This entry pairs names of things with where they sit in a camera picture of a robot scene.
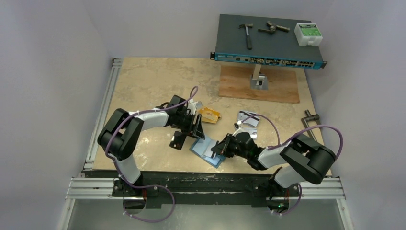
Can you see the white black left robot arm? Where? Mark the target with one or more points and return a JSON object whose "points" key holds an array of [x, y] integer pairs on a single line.
{"points": [[120, 134]]}

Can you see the small grey hammer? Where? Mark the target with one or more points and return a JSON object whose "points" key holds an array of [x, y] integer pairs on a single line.
{"points": [[248, 38]]}

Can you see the orange credit card stack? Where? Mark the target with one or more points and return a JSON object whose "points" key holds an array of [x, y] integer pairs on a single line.
{"points": [[209, 115]]}

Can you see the grey metal crank handle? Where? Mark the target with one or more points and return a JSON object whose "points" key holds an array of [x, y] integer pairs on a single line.
{"points": [[310, 118]]}

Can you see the white green electrical box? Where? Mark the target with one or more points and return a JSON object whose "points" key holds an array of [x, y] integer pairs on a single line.
{"points": [[308, 34]]}

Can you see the aluminium frame rail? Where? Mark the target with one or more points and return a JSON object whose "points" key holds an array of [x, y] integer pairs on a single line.
{"points": [[96, 179]]}

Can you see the plywood board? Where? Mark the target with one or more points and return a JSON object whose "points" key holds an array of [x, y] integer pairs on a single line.
{"points": [[235, 83]]}

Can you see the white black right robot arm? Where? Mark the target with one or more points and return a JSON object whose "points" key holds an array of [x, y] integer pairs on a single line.
{"points": [[305, 159]]}

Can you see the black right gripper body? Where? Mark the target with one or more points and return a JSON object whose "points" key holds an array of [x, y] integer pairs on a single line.
{"points": [[227, 145]]}

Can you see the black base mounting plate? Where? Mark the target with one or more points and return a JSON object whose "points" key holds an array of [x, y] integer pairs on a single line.
{"points": [[202, 188]]}

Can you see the blue network switch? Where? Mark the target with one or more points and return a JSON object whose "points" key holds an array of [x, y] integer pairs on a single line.
{"points": [[278, 49]]}

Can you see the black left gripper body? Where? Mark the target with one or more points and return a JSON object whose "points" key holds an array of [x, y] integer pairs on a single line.
{"points": [[185, 122]]}

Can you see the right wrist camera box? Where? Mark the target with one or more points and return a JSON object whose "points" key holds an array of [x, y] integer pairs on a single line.
{"points": [[239, 126]]}

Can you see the metal stand post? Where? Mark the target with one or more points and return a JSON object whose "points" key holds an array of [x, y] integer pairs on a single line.
{"points": [[258, 80]]}

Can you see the dark metal clamp tool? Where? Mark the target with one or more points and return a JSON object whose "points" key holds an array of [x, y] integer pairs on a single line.
{"points": [[272, 28]]}

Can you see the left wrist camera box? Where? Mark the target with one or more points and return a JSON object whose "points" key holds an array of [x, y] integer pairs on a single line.
{"points": [[195, 106]]}

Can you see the blue leather card holder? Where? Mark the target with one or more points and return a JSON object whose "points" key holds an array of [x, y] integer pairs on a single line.
{"points": [[202, 148]]}

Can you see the silver VIP credit card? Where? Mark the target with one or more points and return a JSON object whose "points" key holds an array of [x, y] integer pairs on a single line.
{"points": [[209, 153]]}

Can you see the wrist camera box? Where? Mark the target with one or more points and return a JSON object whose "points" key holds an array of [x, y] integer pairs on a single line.
{"points": [[195, 106], [239, 126]]}

